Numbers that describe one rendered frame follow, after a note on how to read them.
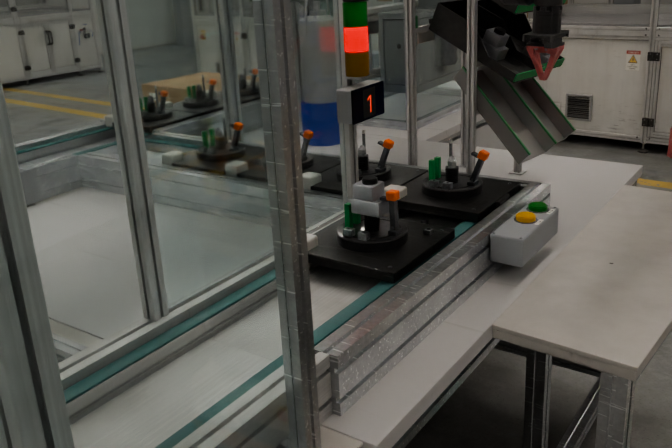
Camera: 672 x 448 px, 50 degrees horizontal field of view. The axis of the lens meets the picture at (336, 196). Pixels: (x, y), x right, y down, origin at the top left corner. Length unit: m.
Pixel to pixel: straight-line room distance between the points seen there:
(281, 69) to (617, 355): 0.76
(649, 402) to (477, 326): 1.50
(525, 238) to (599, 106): 4.38
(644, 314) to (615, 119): 4.41
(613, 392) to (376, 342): 0.42
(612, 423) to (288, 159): 0.79
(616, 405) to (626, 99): 4.52
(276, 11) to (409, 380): 0.64
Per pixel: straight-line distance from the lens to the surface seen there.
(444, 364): 1.22
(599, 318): 1.40
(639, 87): 5.69
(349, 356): 1.08
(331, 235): 1.45
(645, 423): 2.67
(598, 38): 5.71
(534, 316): 1.38
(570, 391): 2.76
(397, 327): 1.19
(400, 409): 1.12
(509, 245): 1.46
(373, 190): 1.36
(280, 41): 0.79
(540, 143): 1.94
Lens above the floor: 1.51
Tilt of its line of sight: 19 degrees down
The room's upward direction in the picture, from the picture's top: 3 degrees counter-clockwise
